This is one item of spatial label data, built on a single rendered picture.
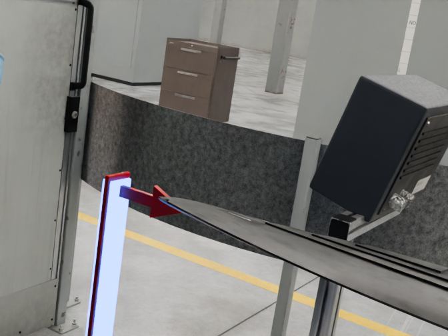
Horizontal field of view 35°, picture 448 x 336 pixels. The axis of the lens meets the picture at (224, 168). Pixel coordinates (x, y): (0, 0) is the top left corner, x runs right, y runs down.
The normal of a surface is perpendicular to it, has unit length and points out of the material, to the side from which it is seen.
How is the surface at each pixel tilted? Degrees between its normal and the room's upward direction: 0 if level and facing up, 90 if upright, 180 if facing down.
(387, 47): 90
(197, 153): 90
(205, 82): 90
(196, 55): 90
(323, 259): 9
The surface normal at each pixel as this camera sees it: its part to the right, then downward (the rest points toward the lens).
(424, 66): -0.53, 0.11
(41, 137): 0.83, 0.25
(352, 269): 0.27, -0.95
